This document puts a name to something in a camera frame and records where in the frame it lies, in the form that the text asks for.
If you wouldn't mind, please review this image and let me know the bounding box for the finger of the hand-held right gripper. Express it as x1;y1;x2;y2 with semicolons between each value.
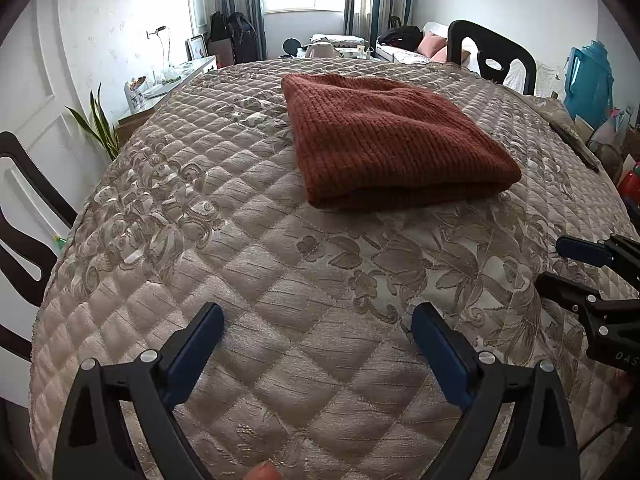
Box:
556;234;640;281
535;272;640;321

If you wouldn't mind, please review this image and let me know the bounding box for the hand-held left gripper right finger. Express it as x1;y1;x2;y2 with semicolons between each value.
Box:
411;302;581;480

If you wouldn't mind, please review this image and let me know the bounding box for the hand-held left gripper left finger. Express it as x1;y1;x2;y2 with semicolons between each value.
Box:
52;302;226;480

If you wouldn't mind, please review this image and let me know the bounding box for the rust red knit sweater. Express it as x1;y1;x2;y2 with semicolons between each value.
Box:
281;73;522;211

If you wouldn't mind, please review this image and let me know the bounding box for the person's left hand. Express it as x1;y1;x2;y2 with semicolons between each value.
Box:
248;461;282;480

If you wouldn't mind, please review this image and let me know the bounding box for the red toy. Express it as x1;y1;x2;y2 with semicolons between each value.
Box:
617;162;640;206

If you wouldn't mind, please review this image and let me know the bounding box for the beige quilted floral table cover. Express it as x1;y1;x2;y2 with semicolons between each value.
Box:
29;55;640;480

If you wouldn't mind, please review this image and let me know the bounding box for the blue thermos jug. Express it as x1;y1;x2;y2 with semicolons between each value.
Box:
564;40;615;121

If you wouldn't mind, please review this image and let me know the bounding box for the pink cushion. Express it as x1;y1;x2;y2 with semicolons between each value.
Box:
430;47;471;65
416;31;448;57

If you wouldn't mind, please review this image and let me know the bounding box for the dark wooden chair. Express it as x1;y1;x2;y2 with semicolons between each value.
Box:
0;131;78;361
446;20;537;97

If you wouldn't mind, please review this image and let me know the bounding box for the green potted plant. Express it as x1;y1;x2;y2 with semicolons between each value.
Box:
65;84;121;161

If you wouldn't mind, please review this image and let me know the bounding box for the white sofa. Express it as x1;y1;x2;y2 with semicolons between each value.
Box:
375;22;481;68

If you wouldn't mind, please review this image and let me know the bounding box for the black bag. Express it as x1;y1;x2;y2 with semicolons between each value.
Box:
377;25;423;51

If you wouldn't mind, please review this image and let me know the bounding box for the white cabinet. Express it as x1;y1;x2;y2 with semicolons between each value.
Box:
117;56;217;136

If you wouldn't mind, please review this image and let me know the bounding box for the brown cardboard box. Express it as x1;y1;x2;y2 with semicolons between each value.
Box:
207;40;236;67

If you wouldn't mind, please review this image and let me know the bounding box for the desk lamp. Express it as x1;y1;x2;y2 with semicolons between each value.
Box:
146;25;173;68

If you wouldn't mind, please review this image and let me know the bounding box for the black backpack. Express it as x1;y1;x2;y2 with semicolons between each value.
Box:
227;11;258;63
207;11;232;43

